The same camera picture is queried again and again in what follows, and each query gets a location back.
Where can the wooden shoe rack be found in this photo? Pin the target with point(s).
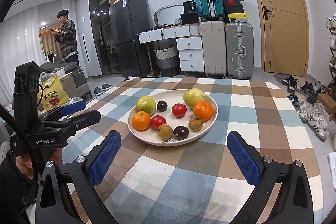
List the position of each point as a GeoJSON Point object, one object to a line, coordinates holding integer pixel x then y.
{"type": "Point", "coordinates": [330, 25]}

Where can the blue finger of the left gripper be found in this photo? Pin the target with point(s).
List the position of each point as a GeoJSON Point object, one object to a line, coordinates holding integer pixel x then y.
{"type": "Point", "coordinates": [73, 108]}
{"type": "Point", "coordinates": [84, 120]}

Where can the cream round plate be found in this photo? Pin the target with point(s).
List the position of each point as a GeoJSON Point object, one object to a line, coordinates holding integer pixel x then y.
{"type": "Point", "coordinates": [173, 97]}

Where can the black camera box left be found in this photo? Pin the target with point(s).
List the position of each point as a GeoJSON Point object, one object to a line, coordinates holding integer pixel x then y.
{"type": "Point", "coordinates": [26, 89]}

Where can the black refrigerator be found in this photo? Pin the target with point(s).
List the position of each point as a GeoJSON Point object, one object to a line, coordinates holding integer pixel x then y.
{"type": "Point", "coordinates": [128, 18]}

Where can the dark glass cabinet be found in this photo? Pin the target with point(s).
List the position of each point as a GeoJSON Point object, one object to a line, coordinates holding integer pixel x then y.
{"type": "Point", "coordinates": [103, 36]}

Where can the woven laundry basket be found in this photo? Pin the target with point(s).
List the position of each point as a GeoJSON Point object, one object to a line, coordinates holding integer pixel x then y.
{"type": "Point", "coordinates": [167, 60]}

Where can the beige suitcase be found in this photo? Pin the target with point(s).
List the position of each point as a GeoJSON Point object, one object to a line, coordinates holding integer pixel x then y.
{"type": "Point", "coordinates": [214, 47]}

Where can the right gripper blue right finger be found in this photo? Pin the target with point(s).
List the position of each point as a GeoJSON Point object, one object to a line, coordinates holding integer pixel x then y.
{"type": "Point", "coordinates": [246, 157]}

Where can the white drawer desk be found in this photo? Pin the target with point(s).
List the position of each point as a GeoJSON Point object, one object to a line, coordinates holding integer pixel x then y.
{"type": "Point", "coordinates": [188, 41]}

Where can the person in plaid shirt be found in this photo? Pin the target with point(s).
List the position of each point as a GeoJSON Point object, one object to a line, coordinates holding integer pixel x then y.
{"type": "Point", "coordinates": [66, 37]}

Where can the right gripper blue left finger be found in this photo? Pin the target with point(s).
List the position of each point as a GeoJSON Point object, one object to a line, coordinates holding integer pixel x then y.
{"type": "Point", "coordinates": [101, 156]}

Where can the wooden door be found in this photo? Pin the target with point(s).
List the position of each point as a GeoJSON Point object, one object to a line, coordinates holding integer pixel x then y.
{"type": "Point", "coordinates": [284, 36]}

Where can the dark cherry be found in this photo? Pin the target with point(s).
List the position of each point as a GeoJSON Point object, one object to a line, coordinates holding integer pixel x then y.
{"type": "Point", "coordinates": [162, 106]}
{"type": "Point", "coordinates": [180, 132]}

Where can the silver aluminium suitcase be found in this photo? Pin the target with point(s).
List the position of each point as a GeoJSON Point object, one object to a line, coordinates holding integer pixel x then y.
{"type": "Point", "coordinates": [240, 50]}

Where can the stacked shoe boxes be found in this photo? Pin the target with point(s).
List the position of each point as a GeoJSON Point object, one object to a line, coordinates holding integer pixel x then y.
{"type": "Point", "coordinates": [235, 11]}

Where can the red tomato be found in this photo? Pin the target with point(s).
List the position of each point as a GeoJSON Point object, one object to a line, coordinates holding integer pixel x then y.
{"type": "Point", "coordinates": [179, 110]}
{"type": "Point", "coordinates": [157, 121]}

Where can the oval mirror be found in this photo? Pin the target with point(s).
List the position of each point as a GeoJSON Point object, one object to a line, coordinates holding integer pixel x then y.
{"type": "Point", "coordinates": [168, 15]}

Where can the checkered tablecloth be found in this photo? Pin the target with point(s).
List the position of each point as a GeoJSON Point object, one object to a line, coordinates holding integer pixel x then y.
{"type": "Point", "coordinates": [197, 182]}

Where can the yellow plastic bag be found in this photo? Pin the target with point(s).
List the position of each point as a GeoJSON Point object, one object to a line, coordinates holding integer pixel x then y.
{"type": "Point", "coordinates": [52, 95]}

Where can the orange mandarin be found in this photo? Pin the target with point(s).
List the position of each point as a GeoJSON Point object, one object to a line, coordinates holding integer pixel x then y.
{"type": "Point", "coordinates": [141, 121]}
{"type": "Point", "coordinates": [203, 110]}

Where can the large yellow-green fruit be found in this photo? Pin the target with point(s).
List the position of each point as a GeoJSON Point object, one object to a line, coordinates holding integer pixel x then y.
{"type": "Point", "coordinates": [146, 104]}

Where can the brown longan fruit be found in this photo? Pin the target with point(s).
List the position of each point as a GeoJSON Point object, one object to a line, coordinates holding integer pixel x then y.
{"type": "Point", "coordinates": [195, 124]}
{"type": "Point", "coordinates": [164, 132]}

